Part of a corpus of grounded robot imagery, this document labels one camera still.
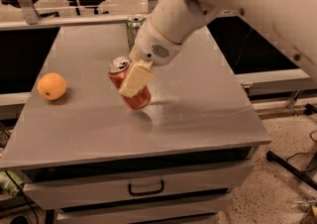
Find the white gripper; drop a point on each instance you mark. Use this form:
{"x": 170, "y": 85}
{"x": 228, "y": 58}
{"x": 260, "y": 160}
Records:
{"x": 155, "y": 47}

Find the red coke can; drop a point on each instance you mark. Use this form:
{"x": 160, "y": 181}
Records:
{"x": 131, "y": 81}

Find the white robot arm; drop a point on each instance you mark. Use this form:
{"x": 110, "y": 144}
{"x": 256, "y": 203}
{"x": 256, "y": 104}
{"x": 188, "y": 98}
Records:
{"x": 290, "y": 25}

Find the green soda can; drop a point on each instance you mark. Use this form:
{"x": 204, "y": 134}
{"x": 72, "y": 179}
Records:
{"x": 134, "y": 23}

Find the orange fruit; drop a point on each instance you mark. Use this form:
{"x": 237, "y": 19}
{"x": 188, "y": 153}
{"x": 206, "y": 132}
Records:
{"x": 52, "y": 86}

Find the grey top drawer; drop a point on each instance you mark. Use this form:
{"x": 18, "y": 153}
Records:
{"x": 114, "y": 187}

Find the grey drawer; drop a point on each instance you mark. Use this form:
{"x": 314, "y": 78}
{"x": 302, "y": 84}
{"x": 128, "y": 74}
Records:
{"x": 149, "y": 212}
{"x": 114, "y": 187}

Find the grey lower drawer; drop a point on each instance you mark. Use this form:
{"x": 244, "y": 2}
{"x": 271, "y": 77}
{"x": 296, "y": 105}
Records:
{"x": 149, "y": 212}

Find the black stand leg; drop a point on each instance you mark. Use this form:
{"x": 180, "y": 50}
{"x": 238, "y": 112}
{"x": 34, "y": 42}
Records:
{"x": 272, "y": 157}

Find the black drawer handle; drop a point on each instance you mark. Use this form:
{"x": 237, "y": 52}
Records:
{"x": 146, "y": 189}

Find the grey metal rail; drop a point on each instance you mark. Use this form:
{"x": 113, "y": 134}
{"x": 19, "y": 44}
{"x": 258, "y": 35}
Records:
{"x": 66, "y": 21}

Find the left metal bracket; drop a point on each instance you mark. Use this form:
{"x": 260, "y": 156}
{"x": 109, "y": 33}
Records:
{"x": 30, "y": 14}

